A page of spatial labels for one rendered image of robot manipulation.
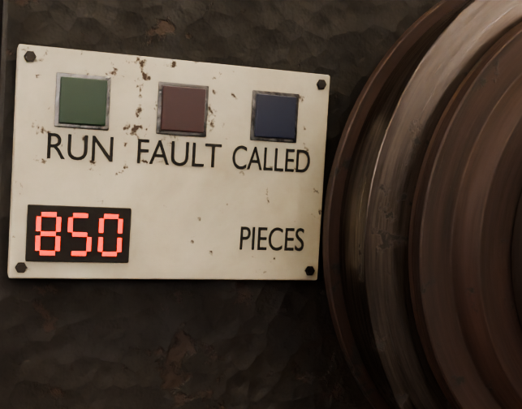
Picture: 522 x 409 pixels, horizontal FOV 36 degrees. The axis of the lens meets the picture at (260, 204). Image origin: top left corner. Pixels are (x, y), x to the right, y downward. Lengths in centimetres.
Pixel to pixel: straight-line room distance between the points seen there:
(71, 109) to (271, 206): 18
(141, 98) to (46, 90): 7
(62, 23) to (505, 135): 35
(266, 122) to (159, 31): 12
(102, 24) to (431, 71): 26
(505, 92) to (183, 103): 25
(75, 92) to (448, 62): 28
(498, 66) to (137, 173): 29
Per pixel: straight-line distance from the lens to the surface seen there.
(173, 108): 65
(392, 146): 58
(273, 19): 71
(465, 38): 62
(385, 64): 65
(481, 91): 60
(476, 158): 59
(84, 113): 64
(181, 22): 69
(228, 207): 67
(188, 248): 67
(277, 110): 68
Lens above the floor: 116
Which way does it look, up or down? 3 degrees down
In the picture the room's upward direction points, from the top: 3 degrees clockwise
